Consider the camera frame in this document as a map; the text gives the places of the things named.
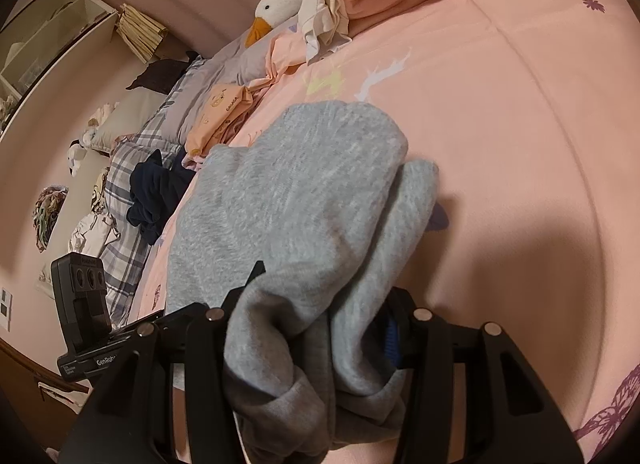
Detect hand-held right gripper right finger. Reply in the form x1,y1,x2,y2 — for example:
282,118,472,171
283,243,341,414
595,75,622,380
372,287,586,464

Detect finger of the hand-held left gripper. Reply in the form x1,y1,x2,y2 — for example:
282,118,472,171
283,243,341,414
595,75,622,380
112,310,166,340

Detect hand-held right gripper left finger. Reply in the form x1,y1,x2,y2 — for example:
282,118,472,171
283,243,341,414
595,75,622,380
62,260,267,464

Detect grey knit sweater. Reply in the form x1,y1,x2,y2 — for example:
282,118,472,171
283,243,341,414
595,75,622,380
164,100,441,464

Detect white crumpled clothes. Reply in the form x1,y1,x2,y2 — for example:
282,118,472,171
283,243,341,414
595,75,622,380
67,209,122,259

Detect multicoloured clothes pile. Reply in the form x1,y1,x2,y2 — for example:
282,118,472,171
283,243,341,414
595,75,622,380
32,185,69,251

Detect plaid blanket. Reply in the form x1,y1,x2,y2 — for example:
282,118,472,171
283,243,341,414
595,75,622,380
102,58,201,327

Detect navy cloth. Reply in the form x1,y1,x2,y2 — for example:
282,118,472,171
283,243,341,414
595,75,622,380
126,148,197,246

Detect pink animal print duvet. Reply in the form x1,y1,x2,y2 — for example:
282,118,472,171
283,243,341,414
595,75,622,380
127,0,640,464

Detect orange printed garment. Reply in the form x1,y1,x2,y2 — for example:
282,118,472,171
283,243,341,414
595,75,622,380
184,83,253,157

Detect dark cloth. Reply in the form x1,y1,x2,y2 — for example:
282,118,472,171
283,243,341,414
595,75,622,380
126,50,197,96

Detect white open shelf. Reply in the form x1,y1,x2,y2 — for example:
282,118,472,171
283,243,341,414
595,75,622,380
0,0,120,137

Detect grey pillow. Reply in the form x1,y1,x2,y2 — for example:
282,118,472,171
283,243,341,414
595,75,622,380
165,34,281,145

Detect white goose plush toy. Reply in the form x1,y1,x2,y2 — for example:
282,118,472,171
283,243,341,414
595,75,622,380
245,0,321,49

